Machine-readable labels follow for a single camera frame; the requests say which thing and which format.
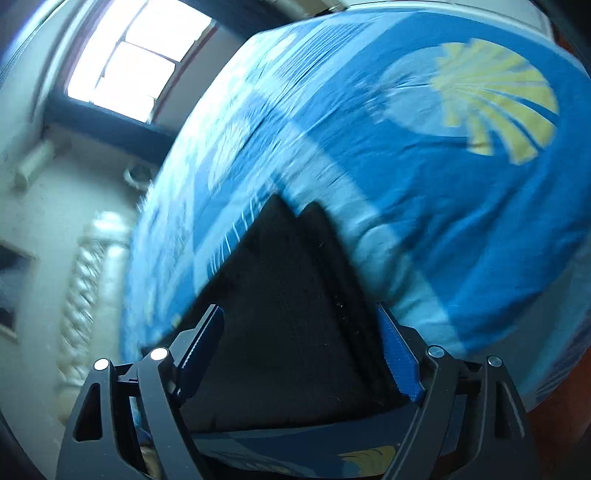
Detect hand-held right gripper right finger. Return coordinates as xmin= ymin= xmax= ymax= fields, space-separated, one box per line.
xmin=376 ymin=302 xmax=541 ymax=480

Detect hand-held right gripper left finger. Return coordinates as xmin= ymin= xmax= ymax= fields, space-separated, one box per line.
xmin=55 ymin=305 xmax=227 ymax=480

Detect blue printed bed sheet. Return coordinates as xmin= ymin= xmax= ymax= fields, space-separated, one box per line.
xmin=117 ymin=7 xmax=591 ymax=480

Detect white wall fixture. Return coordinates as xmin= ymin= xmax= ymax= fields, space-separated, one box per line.
xmin=16 ymin=141 xmax=61 ymax=185

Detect bright window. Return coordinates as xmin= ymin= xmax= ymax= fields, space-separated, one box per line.
xmin=67 ymin=0 xmax=218 ymax=123

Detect brown bed base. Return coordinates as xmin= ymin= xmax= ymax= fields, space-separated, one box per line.
xmin=531 ymin=364 xmax=591 ymax=462

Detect cream tufted leather headboard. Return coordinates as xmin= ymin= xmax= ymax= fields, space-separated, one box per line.
xmin=55 ymin=210 xmax=139 ymax=416

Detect black pants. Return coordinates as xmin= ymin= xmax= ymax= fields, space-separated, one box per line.
xmin=141 ymin=194 xmax=416 ymax=435

